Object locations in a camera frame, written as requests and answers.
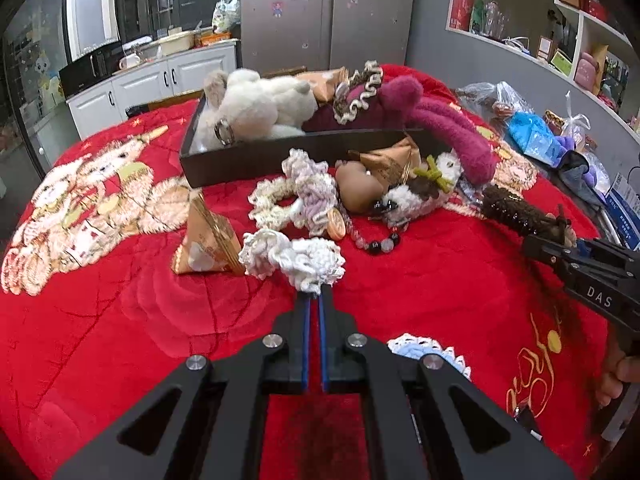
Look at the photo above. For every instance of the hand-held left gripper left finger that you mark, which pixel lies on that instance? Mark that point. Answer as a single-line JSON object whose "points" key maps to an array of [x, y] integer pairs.
{"points": [[306, 340]]}

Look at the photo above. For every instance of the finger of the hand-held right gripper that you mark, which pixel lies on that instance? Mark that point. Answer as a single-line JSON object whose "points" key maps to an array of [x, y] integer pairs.
{"points": [[610, 257], [550, 252]]}

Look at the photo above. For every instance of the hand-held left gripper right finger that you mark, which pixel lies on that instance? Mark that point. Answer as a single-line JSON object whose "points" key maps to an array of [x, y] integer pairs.
{"points": [[324, 350]]}

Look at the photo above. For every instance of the dark brown braided scrunchie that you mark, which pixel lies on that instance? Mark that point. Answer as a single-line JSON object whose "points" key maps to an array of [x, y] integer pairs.
{"points": [[500, 192]]}

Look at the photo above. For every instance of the white crochet scrunchie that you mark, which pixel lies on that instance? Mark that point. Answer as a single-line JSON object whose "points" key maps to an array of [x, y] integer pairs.
{"points": [[310, 260]]}

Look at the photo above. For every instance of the black cardboard box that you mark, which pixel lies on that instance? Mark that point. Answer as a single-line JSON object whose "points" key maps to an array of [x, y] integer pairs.
{"points": [[250, 160]]}

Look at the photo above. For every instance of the white plush toy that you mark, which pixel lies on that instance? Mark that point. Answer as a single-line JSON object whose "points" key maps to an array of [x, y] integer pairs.
{"points": [[255, 105]]}

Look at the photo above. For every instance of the brown pyramid packet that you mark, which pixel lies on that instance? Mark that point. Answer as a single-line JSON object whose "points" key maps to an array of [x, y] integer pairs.
{"points": [[392, 162], [320, 85], [205, 245]]}

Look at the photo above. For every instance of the person's right hand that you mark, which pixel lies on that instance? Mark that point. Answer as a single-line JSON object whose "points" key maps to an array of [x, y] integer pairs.
{"points": [[612, 377]]}

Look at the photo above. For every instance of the white and blue carton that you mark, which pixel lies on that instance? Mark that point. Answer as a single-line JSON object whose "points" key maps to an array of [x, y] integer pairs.
{"points": [[622, 210]]}

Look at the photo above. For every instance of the blue crochet scrunchie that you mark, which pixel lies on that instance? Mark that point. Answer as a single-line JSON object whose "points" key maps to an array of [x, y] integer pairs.
{"points": [[407, 347]]}

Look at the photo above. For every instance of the grey cloth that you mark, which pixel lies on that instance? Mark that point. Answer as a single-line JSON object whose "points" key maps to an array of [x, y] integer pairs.
{"points": [[577, 172]]}

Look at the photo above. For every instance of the purple plush toy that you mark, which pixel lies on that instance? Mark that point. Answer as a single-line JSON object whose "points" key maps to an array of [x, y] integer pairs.
{"points": [[592, 170]]}

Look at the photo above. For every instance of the blue plastic bag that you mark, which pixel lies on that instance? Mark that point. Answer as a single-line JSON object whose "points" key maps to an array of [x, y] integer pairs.
{"points": [[535, 135]]}

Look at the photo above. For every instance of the copper round compact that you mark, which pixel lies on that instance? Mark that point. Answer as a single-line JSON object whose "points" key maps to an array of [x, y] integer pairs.
{"points": [[336, 225]]}

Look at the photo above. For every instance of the tied clear plastic bag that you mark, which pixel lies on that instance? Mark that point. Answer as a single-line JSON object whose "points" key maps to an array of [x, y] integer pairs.
{"points": [[575, 120]]}

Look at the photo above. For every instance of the black card with white label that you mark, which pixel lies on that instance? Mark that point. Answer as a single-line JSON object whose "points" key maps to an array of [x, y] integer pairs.
{"points": [[527, 420]]}

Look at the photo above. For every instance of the white scrunchie with green bow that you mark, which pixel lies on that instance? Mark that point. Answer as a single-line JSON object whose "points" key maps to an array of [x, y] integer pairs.
{"points": [[415, 197]]}

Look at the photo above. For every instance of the cream crochet scrunchie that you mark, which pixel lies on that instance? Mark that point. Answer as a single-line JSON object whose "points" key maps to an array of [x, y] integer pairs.
{"points": [[270, 192]]}

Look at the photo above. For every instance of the purple crochet scrunchie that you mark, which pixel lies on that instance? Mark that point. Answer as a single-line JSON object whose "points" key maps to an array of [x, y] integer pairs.
{"points": [[312, 185]]}

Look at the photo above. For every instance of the magenta plush bear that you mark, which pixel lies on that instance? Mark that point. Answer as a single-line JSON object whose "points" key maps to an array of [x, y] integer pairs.
{"points": [[450, 130]]}

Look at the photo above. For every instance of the brown round pouch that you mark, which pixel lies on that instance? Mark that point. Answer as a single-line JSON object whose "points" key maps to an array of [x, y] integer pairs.
{"points": [[357, 187]]}

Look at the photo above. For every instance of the red printed blanket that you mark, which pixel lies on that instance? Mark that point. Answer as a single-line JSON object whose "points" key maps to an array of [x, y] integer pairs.
{"points": [[125, 310]]}

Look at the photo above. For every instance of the pink pouch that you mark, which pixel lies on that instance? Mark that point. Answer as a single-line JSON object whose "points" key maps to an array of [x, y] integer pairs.
{"points": [[585, 69]]}

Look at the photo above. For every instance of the green card box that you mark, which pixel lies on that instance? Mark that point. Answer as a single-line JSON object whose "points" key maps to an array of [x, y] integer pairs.
{"points": [[561, 62]]}

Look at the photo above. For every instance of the clear glass jars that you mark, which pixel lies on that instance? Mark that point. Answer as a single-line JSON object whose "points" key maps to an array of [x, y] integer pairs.
{"points": [[495, 20]]}

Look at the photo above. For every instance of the green packet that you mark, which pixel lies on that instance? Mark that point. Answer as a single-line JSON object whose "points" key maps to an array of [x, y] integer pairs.
{"points": [[478, 15]]}

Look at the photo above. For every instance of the brown lace-trimmed scrunchie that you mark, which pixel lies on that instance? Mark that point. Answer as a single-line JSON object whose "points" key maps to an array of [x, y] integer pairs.
{"points": [[357, 92]]}

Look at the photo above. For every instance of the red gift box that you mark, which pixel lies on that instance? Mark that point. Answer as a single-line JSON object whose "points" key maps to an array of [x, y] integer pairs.
{"points": [[462, 5]]}

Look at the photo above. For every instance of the white kitchen cabinet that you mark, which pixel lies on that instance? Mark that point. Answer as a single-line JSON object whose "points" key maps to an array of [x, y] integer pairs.
{"points": [[145, 85]]}

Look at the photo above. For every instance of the silver refrigerator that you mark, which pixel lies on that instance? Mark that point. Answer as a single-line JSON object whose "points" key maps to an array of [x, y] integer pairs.
{"points": [[300, 35]]}

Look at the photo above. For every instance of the cream plastic basin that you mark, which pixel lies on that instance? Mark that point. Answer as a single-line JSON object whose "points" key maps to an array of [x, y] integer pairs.
{"points": [[175, 42]]}

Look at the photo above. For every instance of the white mug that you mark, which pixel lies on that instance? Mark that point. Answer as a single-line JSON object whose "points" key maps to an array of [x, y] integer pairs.
{"points": [[129, 61]]}

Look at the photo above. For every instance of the plastic bag on counter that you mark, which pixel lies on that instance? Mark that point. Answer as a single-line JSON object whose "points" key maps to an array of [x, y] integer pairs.
{"points": [[226, 15]]}

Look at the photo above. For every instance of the black microwave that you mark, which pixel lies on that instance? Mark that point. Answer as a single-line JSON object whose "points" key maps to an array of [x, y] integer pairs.
{"points": [[85, 72]]}

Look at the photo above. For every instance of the cartoon door sticker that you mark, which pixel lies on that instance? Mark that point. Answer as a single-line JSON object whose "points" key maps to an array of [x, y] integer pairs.
{"points": [[47, 82]]}

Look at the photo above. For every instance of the white wall shelf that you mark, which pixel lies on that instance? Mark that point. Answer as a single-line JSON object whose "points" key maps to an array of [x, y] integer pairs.
{"points": [[525, 57]]}

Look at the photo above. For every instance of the small picture frame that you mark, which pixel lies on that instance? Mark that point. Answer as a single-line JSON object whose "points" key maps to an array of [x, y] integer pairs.
{"points": [[544, 46]]}

